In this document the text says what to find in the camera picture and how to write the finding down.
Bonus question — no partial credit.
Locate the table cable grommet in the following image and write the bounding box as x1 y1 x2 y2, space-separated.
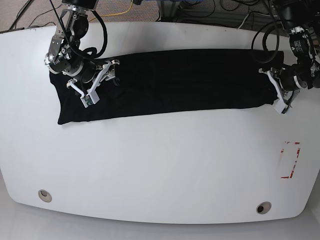
38 189 52 203
256 201 272 215

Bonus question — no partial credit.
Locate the right table cable grommet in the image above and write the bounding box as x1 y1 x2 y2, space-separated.
256 201 272 215

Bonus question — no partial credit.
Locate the black cable on floor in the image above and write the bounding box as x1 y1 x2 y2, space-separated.
9 0 68 30

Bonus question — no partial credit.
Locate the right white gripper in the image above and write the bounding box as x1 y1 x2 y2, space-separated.
66 59 121 105

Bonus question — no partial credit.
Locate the red tape rectangle marking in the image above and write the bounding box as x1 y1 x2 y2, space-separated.
277 141 301 179

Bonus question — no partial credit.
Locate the white cable on floor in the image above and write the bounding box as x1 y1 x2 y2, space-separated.
237 12 253 30

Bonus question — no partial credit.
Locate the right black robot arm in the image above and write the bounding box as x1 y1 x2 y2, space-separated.
44 0 120 108

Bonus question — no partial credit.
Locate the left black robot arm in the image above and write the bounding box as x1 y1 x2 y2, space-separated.
254 0 320 114

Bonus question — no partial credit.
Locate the black t-shirt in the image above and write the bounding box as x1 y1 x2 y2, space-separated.
49 49 278 125

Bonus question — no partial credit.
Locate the yellow cable on floor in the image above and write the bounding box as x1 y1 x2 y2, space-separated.
90 0 133 23

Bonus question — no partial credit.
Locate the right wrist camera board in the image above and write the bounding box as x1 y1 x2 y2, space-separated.
80 96 94 108

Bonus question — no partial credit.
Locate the left table cable grommet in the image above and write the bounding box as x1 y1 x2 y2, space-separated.
38 189 52 203

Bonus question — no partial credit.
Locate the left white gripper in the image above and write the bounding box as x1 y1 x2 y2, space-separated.
258 68 300 114

